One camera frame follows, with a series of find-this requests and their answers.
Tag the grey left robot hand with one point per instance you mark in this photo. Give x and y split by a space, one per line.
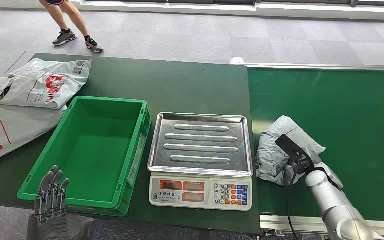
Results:
50 205

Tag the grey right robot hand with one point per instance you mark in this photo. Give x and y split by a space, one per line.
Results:
330 175

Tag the grey courier package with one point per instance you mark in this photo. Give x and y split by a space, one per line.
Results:
279 155

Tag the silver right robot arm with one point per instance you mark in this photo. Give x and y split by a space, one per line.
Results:
337 208

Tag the green plastic basket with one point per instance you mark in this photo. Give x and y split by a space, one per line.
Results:
92 155

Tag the large white red-lined courier bag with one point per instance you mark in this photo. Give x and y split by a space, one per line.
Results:
10 129

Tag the white printed courier bag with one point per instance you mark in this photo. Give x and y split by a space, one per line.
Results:
36 84

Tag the electronic scale with steel tray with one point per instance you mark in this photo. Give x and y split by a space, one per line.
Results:
198 155

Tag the white round roller cap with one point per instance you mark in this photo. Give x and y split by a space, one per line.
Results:
236 60

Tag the white window sill ledge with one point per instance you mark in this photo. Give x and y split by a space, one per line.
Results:
278 10

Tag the person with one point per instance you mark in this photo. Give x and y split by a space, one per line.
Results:
64 20

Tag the green conveyor belt with frame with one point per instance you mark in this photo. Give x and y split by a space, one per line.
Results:
344 109

